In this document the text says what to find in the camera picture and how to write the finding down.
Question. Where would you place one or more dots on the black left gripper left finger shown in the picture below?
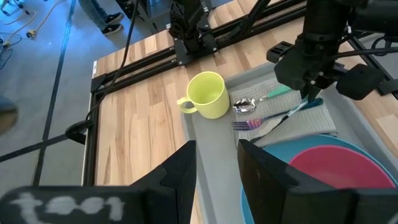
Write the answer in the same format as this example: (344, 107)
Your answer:
(174, 193)

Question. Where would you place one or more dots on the yellow mug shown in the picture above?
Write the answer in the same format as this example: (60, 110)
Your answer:
(214, 105)

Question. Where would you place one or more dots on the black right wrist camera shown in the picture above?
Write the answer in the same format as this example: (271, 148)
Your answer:
(360, 81)

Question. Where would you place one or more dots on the grey plastic tray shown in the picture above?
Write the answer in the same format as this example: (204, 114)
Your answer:
(214, 161)

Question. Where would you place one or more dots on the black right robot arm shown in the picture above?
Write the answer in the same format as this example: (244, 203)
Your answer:
(326, 18)

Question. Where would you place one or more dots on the blue plate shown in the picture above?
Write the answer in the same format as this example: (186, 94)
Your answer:
(276, 149)

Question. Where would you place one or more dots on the magenta bowl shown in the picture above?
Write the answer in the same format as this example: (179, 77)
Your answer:
(339, 168)

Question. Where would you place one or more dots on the black metal frame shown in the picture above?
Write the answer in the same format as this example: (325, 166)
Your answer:
(91, 140)

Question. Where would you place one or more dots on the person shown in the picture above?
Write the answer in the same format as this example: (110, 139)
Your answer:
(112, 28)

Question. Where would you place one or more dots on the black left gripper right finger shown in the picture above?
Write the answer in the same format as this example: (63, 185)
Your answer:
(264, 186)

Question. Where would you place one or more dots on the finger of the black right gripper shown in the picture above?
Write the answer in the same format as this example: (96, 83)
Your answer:
(314, 92)
(307, 95)

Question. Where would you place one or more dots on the grey cloth napkin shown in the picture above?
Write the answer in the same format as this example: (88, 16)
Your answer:
(311, 124)

